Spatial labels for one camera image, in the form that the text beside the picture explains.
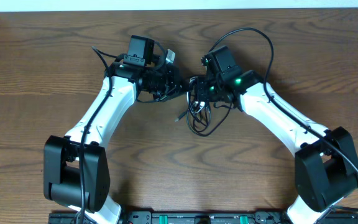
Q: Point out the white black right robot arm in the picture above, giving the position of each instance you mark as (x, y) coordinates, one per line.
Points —
(326, 162)

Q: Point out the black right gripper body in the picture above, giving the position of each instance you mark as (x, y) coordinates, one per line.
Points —
(211, 91)

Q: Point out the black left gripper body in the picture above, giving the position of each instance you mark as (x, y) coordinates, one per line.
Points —
(173, 86)

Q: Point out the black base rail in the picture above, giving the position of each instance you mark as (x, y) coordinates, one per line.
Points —
(261, 217)

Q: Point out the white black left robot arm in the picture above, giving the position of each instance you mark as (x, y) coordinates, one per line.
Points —
(76, 173)

